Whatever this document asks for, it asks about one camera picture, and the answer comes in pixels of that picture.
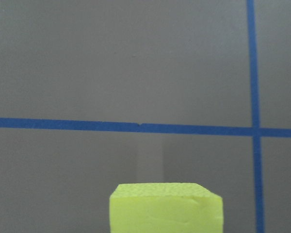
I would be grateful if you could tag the yellow foam block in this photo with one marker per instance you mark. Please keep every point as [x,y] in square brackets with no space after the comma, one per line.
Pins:
[165,208]

